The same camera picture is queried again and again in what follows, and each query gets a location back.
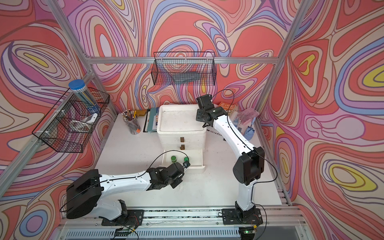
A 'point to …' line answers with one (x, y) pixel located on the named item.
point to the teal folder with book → (151, 120)
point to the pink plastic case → (247, 114)
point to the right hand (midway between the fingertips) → (204, 118)
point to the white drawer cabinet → (178, 128)
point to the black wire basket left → (68, 126)
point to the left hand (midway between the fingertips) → (181, 175)
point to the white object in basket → (91, 119)
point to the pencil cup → (130, 117)
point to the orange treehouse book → (227, 106)
